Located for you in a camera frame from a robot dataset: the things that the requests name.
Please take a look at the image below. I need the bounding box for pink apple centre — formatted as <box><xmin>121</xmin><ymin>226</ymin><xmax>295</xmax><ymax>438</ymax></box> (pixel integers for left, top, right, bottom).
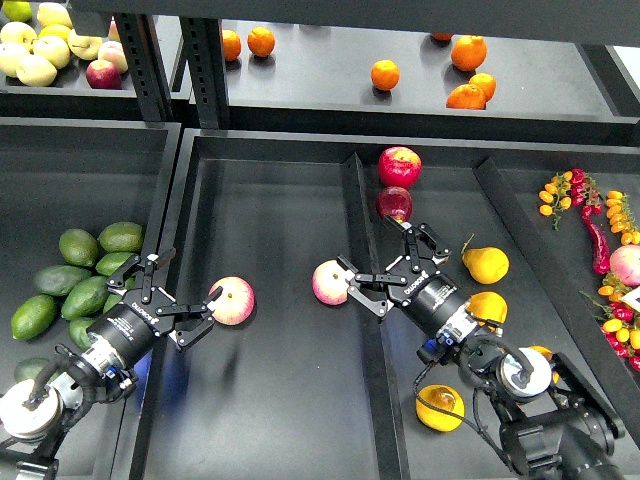
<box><xmin>312</xmin><ymin>260</ymin><xmax>348</xmax><ymax>306</ymax></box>

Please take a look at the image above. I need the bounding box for green avocado top left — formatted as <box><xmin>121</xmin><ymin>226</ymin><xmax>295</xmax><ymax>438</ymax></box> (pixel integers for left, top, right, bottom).
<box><xmin>58</xmin><ymin>228</ymin><xmax>99</xmax><ymax>268</ymax></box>

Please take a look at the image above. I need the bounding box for pink apple left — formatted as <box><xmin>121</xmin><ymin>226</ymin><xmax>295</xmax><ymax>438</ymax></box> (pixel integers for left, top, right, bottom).
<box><xmin>209</xmin><ymin>276</ymin><xmax>255</xmax><ymax>326</ymax></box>

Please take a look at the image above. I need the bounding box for red cherry tomato vine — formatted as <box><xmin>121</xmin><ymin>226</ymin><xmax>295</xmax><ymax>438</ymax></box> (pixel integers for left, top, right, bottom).
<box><xmin>570</xmin><ymin>168</ymin><xmax>603</xmax><ymax>216</ymax></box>

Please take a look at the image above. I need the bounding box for dark avocado bottom left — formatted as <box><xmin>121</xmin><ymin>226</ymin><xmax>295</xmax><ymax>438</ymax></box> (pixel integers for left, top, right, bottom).
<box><xmin>14</xmin><ymin>357</ymin><xmax>50</xmax><ymax>383</ymax></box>

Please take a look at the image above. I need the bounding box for dark red apple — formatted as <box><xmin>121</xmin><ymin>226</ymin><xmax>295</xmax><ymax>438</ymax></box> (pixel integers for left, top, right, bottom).
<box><xmin>376</xmin><ymin>186</ymin><xmax>413</xmax><ymax>223</ymax></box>

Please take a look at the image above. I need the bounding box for mixed cherry tomato cluster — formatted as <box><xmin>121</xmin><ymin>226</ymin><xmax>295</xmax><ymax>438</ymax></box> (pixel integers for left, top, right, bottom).
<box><xmin>582</xmin><ymin>272</ymin><xmax>639</xmax><ymax>372</ymax></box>

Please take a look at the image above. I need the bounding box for green avocado small middle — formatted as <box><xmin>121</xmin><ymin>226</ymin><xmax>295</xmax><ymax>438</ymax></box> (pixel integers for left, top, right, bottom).
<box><xmin>95</xmin><ymin>252</ymin><xmax>141</xmax><ymax>277</ymax></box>

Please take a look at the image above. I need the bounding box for bright red apple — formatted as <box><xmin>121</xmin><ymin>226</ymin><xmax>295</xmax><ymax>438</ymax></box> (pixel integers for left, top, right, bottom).
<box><xmin>378</xmin><ymin>146</ymin><xmax>422</xmax><ymax>189</ymax></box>

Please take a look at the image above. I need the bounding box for black tray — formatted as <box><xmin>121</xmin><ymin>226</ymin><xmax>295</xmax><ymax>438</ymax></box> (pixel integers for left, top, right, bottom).
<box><xmin>0</xmin><ymin>117</ymin><xmax>183</xmax><ymax>480</ymax></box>
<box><xmin>112</xmin><ymin>130</ymin><xmax>639</xmax><ymax>479</ymax></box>

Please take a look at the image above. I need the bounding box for black shelf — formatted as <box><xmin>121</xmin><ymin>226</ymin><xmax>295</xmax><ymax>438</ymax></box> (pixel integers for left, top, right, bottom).
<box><xmin>170</xmin><ymin>19</ymin><xmax>640</xmax><ymax>146</ymax></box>
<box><xmin>1</xmin><ymin>60</ymin><xmax>145</xmax><ymax>121</ymax></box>

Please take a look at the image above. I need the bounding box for red apple upper shelf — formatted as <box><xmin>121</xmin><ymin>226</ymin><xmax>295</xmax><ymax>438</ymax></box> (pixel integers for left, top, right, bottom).
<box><xmin>86</xmin><ymin>59</ymin><xmax>122</xmax><ymax>90</ymax></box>

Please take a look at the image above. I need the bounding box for black upper right shelf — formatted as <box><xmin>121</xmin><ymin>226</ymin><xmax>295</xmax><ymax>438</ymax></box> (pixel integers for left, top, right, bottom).
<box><xmin>170</xmin><ymin>19</ymin><xmax>640</xmax><ymax>146</ymax></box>

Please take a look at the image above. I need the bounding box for dark avocado left middle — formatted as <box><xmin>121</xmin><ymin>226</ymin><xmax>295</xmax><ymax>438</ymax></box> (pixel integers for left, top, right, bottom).
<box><xmin>34</xmin><ymin>265</ymin><xmax>92</xmax><ymax>297</ymax></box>

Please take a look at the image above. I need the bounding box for orange large right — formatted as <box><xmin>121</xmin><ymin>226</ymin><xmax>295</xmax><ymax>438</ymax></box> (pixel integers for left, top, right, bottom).
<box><xmin>450</xmin><ymin>35</ymin><xmax>488</xmax><ymax>71</ymax></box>

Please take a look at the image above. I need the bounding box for orange small right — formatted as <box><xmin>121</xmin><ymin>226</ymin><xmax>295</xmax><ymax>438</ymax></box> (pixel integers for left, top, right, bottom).
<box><xmin>469</xmin><ymin>72</ymin><xmax>497</xmax><ymax>102</ymax></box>

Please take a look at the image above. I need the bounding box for orange centre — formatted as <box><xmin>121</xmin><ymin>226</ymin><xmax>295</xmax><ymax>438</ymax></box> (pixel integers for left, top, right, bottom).
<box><xmin>370</xmin><ymin>59</ymin><xmax>400</xmax><ymax>91</ymax></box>

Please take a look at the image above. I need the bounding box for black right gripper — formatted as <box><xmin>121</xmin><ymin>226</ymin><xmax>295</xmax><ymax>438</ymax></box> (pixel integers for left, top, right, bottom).
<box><xmin>336</xmin><ymin>215</ymin><xmax>473</xmax><ymax>340</ymax></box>

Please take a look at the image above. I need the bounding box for dark green avocado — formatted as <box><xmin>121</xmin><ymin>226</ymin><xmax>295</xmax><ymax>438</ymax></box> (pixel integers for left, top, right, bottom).
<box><xmin>61</xmin><ymin>276</ymin><xmax>109</xmax><ymax>320</ymax></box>

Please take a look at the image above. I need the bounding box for black upper left shelf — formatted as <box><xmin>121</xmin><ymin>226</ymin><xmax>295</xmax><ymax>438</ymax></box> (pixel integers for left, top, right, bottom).
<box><xmin>1</xmin><ymin>60</ymin><xmax>145</xmax><ymax>121</ymax></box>

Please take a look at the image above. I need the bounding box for yellow pear top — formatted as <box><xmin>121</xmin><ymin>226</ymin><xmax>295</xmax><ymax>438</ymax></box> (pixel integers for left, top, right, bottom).
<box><xmin>461</xmin><ymin>235</ymin><xmax>510</xmax><ymax>285</ymax></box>

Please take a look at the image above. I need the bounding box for yellow pear stem up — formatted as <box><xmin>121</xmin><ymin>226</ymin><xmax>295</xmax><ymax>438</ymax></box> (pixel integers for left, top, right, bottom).
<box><xmin>415</xmin><ymin>384</ymin><xmax>466</xmax><ymax>432</ymax></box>

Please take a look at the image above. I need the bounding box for black tray divider left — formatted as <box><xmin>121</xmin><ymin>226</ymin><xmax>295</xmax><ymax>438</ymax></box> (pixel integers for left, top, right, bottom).
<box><xmin>341</xmin><ymin>152</ymin><xmax>410</xmax><ymax>479</ymax></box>

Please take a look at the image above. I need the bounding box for yellow pear middle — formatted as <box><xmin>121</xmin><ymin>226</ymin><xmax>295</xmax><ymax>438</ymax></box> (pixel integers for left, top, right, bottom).
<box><xmin>468</xmin><ymin>291</ymin><xmax>508</xmax><ymax>323</ymax></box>

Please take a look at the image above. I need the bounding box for orange hidden top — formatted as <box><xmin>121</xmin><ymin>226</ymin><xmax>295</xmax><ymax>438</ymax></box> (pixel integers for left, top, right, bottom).
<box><xmin>431</xmin><ymin>33</ymin><xmax>453</xmax><ymax>42</ymax></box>

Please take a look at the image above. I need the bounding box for green avocado top right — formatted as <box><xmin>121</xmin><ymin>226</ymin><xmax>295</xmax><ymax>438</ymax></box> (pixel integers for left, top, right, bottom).
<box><xmin>98</xmin><ymin>222</ymin><xmax>144</xmax><ymax>253</ymax></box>

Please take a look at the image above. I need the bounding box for black tray divider right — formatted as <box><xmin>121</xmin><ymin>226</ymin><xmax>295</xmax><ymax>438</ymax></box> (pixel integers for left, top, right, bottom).
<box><xmin>474</xmin><ymin>158</ymin><xmax>639</xmax><ymax>393</ymax></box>

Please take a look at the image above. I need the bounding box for pink apple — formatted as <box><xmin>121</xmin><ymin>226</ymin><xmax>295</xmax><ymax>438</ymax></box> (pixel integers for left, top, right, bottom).
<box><xmin>312</xmin><ymin>260</ymin><xmax>348</xmax><ymax>306</ymax></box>
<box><xmin>209</xmin><ymin>276</ymin><xmax>255</xmax><ymax>326</ymax></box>

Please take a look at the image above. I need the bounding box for orange front right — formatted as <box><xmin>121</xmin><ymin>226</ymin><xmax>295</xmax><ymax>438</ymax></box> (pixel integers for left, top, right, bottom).
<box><xmin>446</xmin><ymin>83</ymin><xmax>486</xmax><ymax>110</ymax></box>

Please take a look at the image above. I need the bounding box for black left tray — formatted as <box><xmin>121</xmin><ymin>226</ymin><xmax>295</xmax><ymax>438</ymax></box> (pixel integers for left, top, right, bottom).
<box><xmin>0</xmin><ymin>117</ymin><xmax>183</xmax><ymax>480</ymax></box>

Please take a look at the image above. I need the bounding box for black centre tray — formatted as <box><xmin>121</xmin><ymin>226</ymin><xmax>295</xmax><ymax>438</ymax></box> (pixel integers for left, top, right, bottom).
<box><xmin>112</xmin><ymin>130</ymin><xmax>639</xmax><ymax>479</ymax></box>

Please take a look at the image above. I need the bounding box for yellow pear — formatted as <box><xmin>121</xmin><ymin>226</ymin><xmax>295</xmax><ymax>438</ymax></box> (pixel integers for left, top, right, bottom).
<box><xmin>461</xmin><ymin>235</ymin><xmax>510</xmax><ymax>285</ymax></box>
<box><xmin>468</xmin><ymin>291</ymin><xmax>508</xmax><ymax>323</ymax></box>

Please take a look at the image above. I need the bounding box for black tray divider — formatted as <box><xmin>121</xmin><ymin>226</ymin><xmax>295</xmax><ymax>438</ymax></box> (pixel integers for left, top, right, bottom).
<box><xmin>474</xmin><ymin>158</ymin><xmax>639</xmax><ymax>393</ymax></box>
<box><xmin>341</xmin><ymin>152</ymin><xmax>410</xmax><ymax>479</ymax></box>

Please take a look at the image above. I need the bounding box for yellow pear right low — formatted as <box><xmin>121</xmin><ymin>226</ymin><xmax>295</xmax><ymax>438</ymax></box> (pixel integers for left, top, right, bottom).
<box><xmin>531</xmin><ymin>345</ymin><xmax>560</xmax><ymax>384</ymax></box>

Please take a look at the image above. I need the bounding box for red chili pepper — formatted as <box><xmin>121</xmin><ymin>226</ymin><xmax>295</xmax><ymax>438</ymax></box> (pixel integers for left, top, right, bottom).
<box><xmin>581</xmin><ymin>205</ymin><xmax>610</xmax><ymax>275</ymax></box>

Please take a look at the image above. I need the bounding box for pink apple right edge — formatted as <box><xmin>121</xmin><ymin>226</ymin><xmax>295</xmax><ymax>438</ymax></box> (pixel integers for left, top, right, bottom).
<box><xmin>610</xmin><ymin>245</ymin><xmax>640</xmax><ymax>287</ymax></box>

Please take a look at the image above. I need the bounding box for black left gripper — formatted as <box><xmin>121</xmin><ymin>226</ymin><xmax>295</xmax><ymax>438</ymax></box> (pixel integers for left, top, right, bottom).
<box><xmin>85</xmin><ymin>247</ymin><xmax>223</xmax><ymax>370</ymax></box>

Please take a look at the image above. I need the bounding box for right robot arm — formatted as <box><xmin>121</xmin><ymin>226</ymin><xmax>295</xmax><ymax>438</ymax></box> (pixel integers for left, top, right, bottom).
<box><xmin>337</xmin><ymin>222</ymin><xmax>625</xmax><ymax>479</ymax></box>

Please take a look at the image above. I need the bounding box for green avocado centre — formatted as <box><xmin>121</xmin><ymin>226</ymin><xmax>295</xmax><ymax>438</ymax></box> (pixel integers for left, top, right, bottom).
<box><xmin>68</xmin><ymin>317</ymin><xmax>96</xmax><ymax>352</ymax></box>

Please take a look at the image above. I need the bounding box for orange cherry tomato vine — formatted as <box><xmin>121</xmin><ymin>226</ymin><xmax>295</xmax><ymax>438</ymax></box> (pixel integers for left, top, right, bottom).
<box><xmin>538</xmin><ymin>171</ymin><xmax>573</xmax><ymax>230</ymax></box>

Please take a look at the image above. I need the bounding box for orange tomato cluster right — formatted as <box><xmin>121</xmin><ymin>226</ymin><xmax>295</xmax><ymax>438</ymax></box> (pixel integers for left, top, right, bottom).
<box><xmin>605</xmin><ymin>190</ymin><xmax>640</xmax><ymax>246</ymax></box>

